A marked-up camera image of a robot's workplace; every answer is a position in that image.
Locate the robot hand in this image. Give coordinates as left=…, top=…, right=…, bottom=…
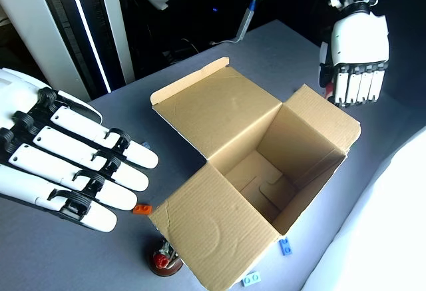
left=0, top=67, right=160, bottom=234
left=318, top=11, right=390, bottom=108

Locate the brown chocolate toy cake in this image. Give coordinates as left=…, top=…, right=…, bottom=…
left=148, top=237, right=184, bottom=278

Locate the cardboard box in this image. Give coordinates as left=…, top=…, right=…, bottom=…
left=148, top=57, right=362, bottom=291

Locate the white cabinet with light strip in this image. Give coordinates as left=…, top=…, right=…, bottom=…
left=0, top=0, right=136, bottom=103

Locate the grey tablecloth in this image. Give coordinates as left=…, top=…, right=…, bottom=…
left=0, top=19, right=426, bottom=291

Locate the white backdrop sheet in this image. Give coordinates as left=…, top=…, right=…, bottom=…
left=301, top=127, right=426, bottom=291

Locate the deep blue flat toy brick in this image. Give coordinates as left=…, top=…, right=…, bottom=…
left=278, top=237, right=294, bottom=256

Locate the light blue flat toy brick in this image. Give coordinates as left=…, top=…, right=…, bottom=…
left=242, top=271, right=262, bottom=288

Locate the grey cable adapter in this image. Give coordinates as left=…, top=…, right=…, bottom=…
left=235, top=0, right=258, bottom=43

